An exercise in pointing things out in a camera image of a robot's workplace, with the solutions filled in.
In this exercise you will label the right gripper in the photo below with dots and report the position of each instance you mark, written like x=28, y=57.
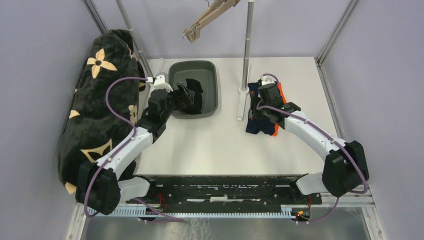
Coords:
x=254, y=102

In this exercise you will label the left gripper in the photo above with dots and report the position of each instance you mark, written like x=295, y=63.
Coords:
x=186, y=99

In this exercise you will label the navy orange underwear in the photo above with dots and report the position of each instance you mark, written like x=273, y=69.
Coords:
x=254, y=126

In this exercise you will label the wooden clip hanger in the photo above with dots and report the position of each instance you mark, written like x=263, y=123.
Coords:
x=214, y=10

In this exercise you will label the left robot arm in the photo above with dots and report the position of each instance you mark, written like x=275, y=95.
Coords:
x=99, y=186

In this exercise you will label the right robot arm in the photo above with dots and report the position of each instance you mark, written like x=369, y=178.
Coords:
x=345, y=167

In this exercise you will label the black underwear white waistband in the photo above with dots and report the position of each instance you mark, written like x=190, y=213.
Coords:
x=196, y=91

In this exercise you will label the white right pole base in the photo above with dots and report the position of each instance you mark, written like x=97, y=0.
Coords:
x=242, y=102

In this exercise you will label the grey plastic basin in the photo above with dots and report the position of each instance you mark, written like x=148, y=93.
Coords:
x=203, y=71

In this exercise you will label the left metal rack pole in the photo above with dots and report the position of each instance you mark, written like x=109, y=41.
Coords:
x=135, y=37

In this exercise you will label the metal rack pole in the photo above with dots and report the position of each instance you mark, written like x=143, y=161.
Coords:
x=247, y=47
x=135, y=37

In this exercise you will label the black floral plush blanket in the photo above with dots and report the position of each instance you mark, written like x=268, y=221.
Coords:
x=104, y=106

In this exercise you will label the right metal rack pole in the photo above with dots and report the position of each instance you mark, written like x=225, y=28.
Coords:
x=247, y=47

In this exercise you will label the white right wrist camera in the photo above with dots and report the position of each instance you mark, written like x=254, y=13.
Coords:
x=264, y=80

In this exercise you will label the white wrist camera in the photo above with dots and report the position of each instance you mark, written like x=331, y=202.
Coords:
x=159, y=83
x=264, y=80

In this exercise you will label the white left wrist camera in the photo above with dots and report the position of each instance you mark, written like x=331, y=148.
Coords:
x=159, y=83

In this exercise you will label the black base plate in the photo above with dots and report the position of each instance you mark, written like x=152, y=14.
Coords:
x=218, y=194

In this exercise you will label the grey cable duct strip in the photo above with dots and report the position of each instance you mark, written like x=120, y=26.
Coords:
x=141, y=211

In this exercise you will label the aluminium frame rail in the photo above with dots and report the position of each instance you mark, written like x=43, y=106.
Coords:
x=337, y=31

